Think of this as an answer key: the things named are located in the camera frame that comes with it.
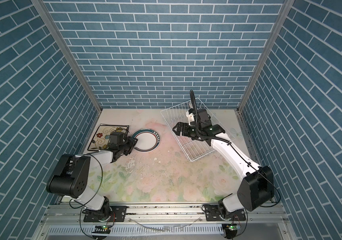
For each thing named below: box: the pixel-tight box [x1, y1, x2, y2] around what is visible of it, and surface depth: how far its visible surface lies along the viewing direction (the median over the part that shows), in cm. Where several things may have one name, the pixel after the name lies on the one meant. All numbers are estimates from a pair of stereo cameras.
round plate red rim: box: [132, 128, 161, 153], surface depth 104 cm
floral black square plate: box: [87, 123, 130, 151], surface depth 102 cm
